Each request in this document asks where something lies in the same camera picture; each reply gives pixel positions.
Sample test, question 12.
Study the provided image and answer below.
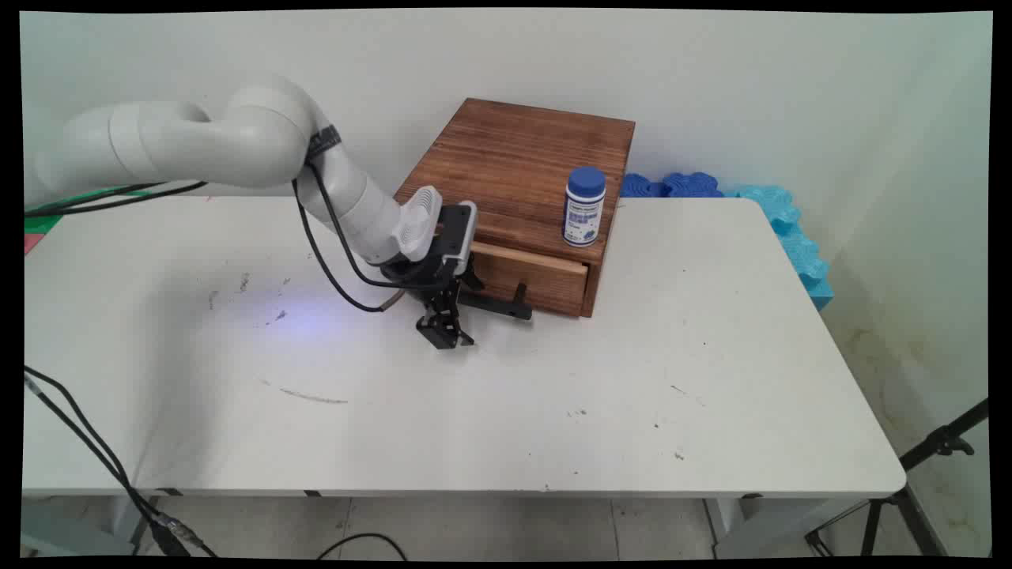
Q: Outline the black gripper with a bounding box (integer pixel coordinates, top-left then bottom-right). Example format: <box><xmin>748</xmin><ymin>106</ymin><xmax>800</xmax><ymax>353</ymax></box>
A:
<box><xmin>380</xmin><ymin>207</ymin><xmax>485</xmax><ymax>349</ymax></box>

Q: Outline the light wooden drawer front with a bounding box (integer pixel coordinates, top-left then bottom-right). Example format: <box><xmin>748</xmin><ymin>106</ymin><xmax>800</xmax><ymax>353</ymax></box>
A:
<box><xmin>466</xmin><ymin>240</ymin><xmax>590</xmax><ymax>315</ymax></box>

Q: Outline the wooden drawer box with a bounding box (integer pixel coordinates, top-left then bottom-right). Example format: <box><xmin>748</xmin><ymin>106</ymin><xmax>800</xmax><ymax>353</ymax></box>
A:
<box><xmin>394</xmin><ymin>98</ymin><xmax>636</xmax><ymax>318</ymax></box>

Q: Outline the white bottle blue cap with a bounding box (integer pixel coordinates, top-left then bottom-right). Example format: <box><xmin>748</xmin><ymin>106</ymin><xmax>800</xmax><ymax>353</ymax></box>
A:
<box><xmin>562</xmin><ymin>167</ymin><xmax>606</xmax><ymax>248</ymax></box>

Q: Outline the dark blue foam mat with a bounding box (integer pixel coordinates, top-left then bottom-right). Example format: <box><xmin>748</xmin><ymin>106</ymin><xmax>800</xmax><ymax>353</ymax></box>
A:
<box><xmin>619</xmin><ymin>171</ymin><xmax>724</xmax><ymax>198</ymax></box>

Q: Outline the light blue foam mat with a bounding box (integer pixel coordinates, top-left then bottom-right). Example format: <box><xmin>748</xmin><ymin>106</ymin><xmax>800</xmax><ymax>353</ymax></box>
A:
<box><xmin>721</xmin><ymin>184</ymin><xmax>834</xmax><ymax>311</ymax></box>

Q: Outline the green and red mat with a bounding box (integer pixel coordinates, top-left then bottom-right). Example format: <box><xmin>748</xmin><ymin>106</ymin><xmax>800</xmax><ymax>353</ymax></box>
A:
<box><xmin>24</xmin><ymin>187</ymin><xmax>151</xmax><ymax>255</ymax></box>

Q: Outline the black tripod stand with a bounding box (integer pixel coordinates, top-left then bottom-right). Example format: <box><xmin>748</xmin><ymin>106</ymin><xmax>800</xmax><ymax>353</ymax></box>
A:
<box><xmin>805</xmin><ymin>398</ymin><xmax>991</xmax><ymax>557</ymax></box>

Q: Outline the black drawer handle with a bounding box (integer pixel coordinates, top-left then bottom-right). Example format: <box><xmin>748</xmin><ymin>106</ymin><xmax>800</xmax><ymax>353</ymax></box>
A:
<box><xmin>459</xmin><ymin>282</ymin><xmax>533</xmax><ymax>321</ymax></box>

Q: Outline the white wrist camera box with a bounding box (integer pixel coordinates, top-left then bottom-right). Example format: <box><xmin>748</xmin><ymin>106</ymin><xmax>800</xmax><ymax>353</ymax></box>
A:
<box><xmin>440</xmin><ymin>200</ymin><xmax>478</xmax><ymax>276</ymax></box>

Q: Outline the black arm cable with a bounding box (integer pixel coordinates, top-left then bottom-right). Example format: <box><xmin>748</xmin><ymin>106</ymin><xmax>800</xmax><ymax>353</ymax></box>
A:
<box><xmin>24</xmin><ymin>125</ymin><xmax>420</xmax><ymax>314</ymax></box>

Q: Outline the black floor cable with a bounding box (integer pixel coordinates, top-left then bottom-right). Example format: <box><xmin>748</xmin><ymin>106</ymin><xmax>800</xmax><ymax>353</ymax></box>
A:
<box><xmin>318</xmin><ymin>533</ymin><xmax>409</xmax><ymax>560</ymax></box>

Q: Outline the black table cable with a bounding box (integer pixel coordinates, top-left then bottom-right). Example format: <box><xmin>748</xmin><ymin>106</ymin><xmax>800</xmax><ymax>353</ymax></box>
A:
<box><xmin>24</xmin><ymin>365</ymin><xmax>218</xmax><ymax>557</ymax></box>

